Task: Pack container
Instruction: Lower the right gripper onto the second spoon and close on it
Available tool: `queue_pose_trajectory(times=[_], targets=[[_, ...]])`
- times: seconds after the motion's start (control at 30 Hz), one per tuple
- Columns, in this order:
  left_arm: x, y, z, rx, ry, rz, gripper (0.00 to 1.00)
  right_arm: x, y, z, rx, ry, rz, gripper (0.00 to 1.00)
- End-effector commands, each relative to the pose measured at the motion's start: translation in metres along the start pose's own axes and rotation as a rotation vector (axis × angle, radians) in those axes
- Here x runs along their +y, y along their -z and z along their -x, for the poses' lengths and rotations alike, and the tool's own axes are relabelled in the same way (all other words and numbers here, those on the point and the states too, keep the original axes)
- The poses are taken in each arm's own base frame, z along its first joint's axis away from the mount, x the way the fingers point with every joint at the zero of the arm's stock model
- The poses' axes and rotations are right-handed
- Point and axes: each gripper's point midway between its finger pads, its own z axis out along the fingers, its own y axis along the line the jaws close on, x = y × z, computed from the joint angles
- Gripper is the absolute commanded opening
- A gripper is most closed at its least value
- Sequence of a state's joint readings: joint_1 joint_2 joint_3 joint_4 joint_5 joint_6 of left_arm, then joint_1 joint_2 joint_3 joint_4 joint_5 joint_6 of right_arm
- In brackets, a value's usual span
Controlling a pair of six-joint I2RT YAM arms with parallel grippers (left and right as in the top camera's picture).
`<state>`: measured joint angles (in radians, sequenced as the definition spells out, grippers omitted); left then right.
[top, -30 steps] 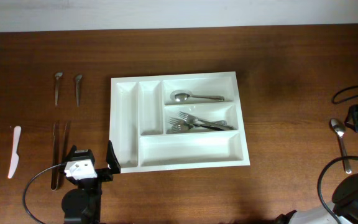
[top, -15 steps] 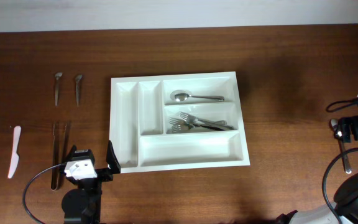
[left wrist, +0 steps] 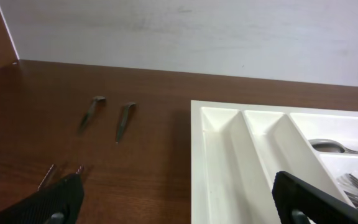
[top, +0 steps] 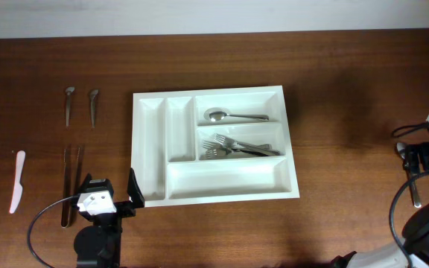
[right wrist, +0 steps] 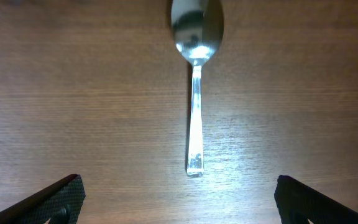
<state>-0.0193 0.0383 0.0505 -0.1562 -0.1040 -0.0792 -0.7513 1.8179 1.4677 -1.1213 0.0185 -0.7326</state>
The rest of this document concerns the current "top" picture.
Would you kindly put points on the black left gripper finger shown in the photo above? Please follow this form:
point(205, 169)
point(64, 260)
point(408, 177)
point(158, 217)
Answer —
point(83, 188)
point(134, 191)

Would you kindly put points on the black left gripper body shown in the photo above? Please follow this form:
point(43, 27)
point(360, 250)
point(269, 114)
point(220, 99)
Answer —
point(125, 208)

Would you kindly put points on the metal fork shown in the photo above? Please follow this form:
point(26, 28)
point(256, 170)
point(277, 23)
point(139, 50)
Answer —
point(214, 145)
point(224, 153)
point(230, 142)

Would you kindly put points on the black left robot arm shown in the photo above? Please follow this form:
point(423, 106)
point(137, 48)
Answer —
point(99, 245)

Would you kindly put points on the white plastic knife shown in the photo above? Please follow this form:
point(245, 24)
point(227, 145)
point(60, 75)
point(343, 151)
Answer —
point(17, 188)

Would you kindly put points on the right small metal spoon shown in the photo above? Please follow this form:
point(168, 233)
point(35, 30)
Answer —
point(92, 96)

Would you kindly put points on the small metal spoon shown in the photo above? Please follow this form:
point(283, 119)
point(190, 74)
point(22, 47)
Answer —
point(92, 96)
point(68, 92)

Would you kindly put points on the left small metal spoon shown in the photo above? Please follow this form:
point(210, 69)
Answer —
point(68, 92)

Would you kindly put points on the white plastic cutlery tray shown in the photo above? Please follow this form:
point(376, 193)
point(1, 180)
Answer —
point(169, 127)

